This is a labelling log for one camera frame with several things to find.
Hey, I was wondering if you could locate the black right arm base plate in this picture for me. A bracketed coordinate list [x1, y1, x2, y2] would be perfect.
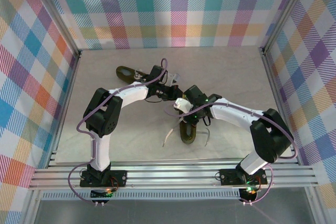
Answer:
[219, 168, 268, 186]

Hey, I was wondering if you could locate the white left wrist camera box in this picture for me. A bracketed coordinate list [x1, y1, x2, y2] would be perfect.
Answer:
[166, 73, 181, 86]

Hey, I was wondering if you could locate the olive green canvas shoe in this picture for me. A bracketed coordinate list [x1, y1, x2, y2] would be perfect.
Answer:
[179, 115, 197, 145]
[115, 66, 154, 84]

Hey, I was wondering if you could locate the aluminium mounting rail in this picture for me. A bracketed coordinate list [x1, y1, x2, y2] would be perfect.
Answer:
[28, 158, 320, 190]

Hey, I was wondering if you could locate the small controller board with LEDs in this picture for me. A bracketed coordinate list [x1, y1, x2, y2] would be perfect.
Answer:
[239, 186, 259, 202]
[90, 187, 118, 200]

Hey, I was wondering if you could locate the slotted grey cable duct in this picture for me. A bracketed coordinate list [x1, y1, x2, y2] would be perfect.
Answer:
[41, 189, 244, 200]

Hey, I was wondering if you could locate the aluminium side rail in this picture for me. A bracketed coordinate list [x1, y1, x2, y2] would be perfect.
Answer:
[258, 47, 301, 166]
[46, 49, 82, 168]

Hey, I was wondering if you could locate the aluminium corner post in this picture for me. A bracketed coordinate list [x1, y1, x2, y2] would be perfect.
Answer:
[26, 0, 81, 57]
[258, 0, 314, 55]

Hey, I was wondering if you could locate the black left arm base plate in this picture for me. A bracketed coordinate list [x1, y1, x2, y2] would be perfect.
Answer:
[79, 170, 128, 188]

